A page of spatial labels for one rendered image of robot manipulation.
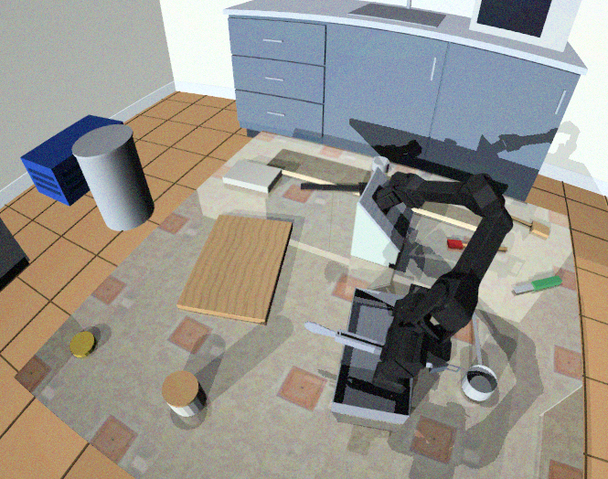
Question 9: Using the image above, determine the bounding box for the light brown wooden board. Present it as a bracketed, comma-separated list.
[177, 214, 293, 324]

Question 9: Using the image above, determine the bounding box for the white short cylinder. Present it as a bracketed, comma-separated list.
[371, 156, 389, 174]

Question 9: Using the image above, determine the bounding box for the grey saucepan with long handle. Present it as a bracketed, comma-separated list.
[462, 311, 498, 401]

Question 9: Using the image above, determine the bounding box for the yellow round disc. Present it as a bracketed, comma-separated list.
[69, 331, 97, 357]

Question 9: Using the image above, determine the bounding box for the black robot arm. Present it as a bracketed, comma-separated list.
[372, 171, 513, 378]

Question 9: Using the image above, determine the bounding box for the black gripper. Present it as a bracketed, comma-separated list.
[371, 299, 409, 393]

